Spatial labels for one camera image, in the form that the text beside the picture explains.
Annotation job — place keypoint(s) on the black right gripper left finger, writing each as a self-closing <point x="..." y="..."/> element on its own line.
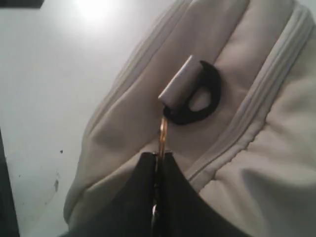
<point x="130" y="213"/>

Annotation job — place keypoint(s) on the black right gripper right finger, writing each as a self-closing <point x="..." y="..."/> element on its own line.
<point x="182" y="212"/>

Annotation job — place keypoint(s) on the cream fabric duffel bag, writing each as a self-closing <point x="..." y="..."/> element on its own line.
<point x="253" y="160"/>

